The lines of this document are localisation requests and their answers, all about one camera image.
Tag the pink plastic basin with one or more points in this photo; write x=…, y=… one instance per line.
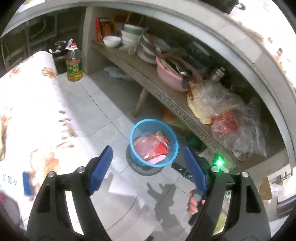
x=174, y=81

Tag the pink sponge pack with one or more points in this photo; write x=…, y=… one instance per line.
x=157, y=159

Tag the cooking oil bottle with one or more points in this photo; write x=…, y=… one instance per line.
x=74, y=63

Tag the yellow bag on shelf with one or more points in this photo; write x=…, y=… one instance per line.
x=211, y=99

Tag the right hand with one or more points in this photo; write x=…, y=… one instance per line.
x=193, y=203

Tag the clear bag with red contents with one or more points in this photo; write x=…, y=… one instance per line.
x=241, y=130

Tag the blue white toothpaste box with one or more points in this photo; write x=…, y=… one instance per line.
x=27, y=187

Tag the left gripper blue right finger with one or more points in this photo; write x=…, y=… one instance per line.
x=197, y=166

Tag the stacked bowls on shelf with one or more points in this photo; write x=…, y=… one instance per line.
x=130, y=37

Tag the white bowl on shelf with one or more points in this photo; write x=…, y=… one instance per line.
x=111, y=41

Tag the red snack packet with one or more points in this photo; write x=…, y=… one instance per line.
x=163, y=144

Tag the red box on shelf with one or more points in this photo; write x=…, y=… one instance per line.
x=103, y=27

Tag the perforated metal shelf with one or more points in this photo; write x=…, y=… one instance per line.
x=146, y=75

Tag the clear pink printed plastic bag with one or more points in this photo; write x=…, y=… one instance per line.
x=145, y=146

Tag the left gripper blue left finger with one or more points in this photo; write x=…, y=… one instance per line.
x=97, y=169

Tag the stack of plates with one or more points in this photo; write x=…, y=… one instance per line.
x=150, y=47

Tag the floral tablecloth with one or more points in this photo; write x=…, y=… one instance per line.
x=39, y=134

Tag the blue mesh trash basket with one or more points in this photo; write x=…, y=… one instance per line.
x=152, y=126

